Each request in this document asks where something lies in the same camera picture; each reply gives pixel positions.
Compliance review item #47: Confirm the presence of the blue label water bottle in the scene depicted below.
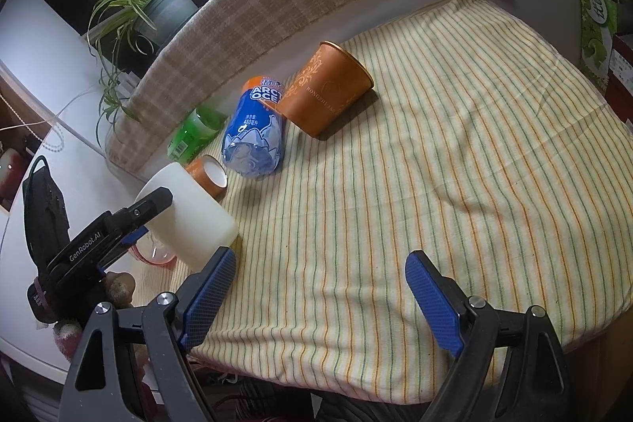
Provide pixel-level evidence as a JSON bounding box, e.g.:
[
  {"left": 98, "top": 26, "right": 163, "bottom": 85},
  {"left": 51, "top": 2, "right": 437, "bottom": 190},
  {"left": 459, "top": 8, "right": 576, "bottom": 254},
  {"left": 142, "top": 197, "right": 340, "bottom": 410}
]
[{"left": 221, "top": 76, "right": 284, "bottom": 179}]

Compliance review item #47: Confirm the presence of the green plastic bottle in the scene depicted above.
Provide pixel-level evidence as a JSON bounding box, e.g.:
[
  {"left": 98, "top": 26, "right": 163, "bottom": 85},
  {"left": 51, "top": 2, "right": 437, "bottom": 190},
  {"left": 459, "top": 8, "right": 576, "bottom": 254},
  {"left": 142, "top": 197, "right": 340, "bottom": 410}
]
[{"left": 167, "top": 104, "right": 226, "bottom": 166}]

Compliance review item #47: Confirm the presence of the grey green flower pot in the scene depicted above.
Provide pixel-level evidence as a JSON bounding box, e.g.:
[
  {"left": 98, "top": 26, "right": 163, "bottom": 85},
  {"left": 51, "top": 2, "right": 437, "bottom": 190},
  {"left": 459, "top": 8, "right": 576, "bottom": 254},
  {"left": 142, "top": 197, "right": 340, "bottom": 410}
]
[{"left": 133, "top": 0, "right": 199, "bottom": 49}]

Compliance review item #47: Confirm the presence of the small copper metal cup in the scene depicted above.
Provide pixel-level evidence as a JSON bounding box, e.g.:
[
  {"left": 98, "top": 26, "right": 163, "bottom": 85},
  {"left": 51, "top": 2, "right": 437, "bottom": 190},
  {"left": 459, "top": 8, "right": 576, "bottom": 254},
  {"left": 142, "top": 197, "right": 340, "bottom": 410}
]
[{"left": 186, "top": 154, "right": 229, "bottom": 201}]

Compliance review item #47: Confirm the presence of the person's hand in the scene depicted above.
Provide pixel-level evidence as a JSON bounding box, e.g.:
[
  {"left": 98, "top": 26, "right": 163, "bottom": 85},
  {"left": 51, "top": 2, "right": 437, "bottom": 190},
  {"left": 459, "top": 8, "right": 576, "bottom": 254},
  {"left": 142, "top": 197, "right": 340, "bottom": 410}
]
[{"left": 51, "top": 270, "right": 149, "bottom": 363}]

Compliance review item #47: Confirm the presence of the white ceramic cup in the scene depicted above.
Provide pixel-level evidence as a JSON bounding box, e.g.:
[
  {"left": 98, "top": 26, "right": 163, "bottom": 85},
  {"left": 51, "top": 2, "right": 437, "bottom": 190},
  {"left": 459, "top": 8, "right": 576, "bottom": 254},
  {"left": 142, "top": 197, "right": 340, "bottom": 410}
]
[{"left": 135, "top": 163, "right": 238, "bottom": 272}]

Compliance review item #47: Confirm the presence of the large copper metal cup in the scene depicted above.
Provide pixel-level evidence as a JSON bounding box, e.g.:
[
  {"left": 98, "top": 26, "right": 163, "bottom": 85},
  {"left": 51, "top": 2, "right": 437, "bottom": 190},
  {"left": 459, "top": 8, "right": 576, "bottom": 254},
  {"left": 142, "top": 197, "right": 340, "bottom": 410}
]
[{"left": 275, "top": 41, "right": 373, "bottom": 137}]

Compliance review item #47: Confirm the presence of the green printed box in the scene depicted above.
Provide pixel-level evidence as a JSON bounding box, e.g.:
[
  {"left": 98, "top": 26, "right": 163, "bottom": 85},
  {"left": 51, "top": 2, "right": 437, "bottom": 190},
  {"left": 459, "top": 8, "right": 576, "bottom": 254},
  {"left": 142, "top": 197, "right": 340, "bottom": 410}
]
[{"left": 578, "top": 0, "right": 619, "bottom": 93}]

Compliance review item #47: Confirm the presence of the red white ornament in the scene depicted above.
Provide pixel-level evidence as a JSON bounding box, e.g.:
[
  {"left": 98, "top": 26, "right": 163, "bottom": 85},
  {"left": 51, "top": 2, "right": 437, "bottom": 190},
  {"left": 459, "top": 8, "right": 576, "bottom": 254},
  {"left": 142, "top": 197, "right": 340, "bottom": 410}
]
[{"left": 0, "top": 148, "right": 27, "bottom": 204}]

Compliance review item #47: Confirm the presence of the spider plant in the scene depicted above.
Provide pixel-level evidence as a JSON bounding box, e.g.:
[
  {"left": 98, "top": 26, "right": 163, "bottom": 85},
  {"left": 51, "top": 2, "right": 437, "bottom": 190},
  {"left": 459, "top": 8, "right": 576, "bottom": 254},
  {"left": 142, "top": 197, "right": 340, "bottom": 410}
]
[{"left": 85, "top": 0, "right": 164, "bottom": 129}]

